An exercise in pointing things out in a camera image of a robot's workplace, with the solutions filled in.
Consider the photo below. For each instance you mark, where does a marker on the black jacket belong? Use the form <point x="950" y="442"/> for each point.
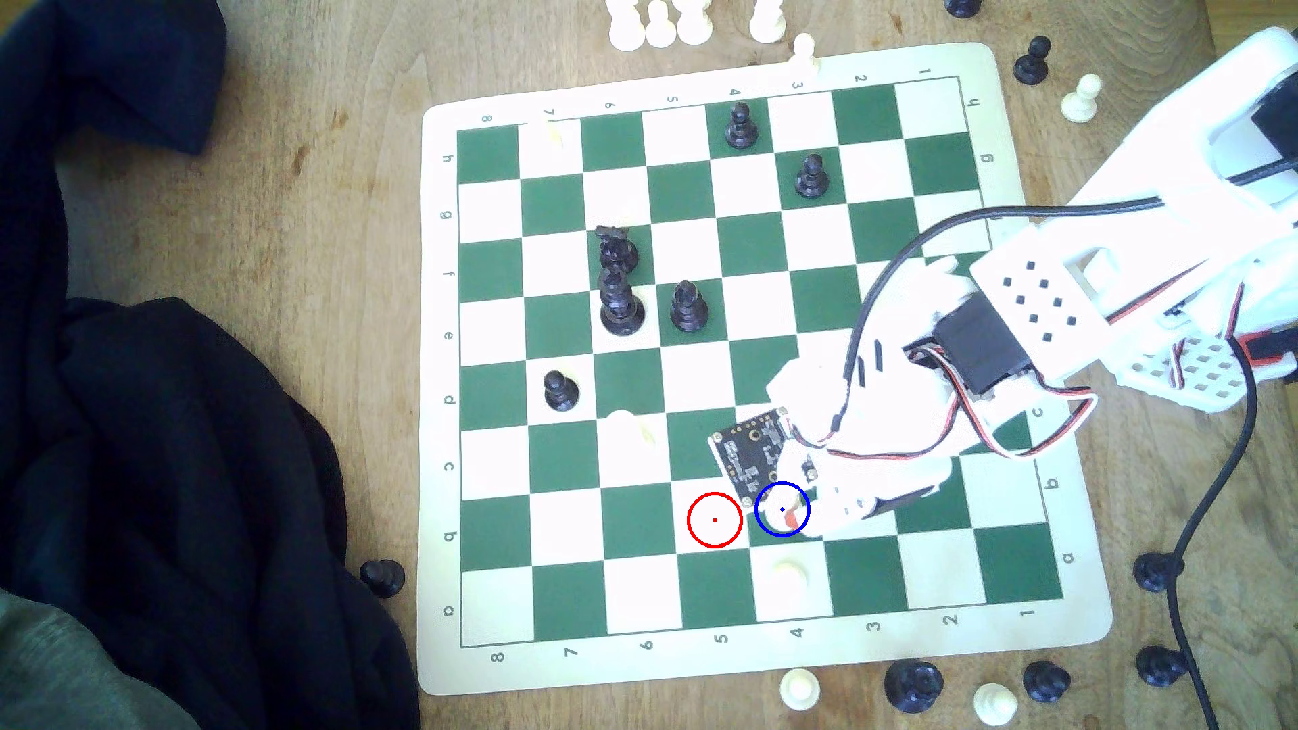
<point x="172" y="487"/>

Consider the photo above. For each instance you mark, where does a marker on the black camera circuit board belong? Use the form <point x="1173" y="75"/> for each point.
<point x="756" y="451"/>

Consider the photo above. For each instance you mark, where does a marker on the large black chess piece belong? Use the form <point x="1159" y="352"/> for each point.
<point x="913" y="685"/>

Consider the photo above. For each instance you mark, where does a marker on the black pawn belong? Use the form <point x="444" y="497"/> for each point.
<point x="741" y="128"/>
<point x="560" y="392"/>
<point x="811" y="178"/>
<point x="1032" y="66"/>
<point x="382" y="578"/>

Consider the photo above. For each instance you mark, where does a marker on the black knight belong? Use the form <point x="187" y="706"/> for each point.
<point x="617" y="248"/>

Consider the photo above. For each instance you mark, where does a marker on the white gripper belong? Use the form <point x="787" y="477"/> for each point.
<point x="853" y="505"/>

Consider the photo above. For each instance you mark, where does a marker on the white chess piece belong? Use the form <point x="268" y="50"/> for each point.
<point x="695" y="22"/>
<point x="660" y="28"/>
<point x="631" y="432"/>
<point x="626" y="27"/>
<point x="995" y="705"/>
<point x="768" y="20"/>

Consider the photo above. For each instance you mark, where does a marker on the black bishop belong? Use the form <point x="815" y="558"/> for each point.
<point x="689" y="308"/>

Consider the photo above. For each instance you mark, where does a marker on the green white chess board mat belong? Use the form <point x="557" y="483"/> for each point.
<point x="649" y="406"/>

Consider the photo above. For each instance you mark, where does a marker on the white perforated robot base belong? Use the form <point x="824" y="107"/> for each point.
<point x="1207" y="377"/>

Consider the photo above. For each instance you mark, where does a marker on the navy blue cloth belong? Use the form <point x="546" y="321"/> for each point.
<point x="112" y="71"/>

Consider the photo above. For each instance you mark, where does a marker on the black orange table clamp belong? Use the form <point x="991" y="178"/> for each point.
<point x="1268" y="348"/>

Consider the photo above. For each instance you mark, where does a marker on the tall black queen piece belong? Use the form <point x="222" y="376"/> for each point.
<point x="621" y="307"/>

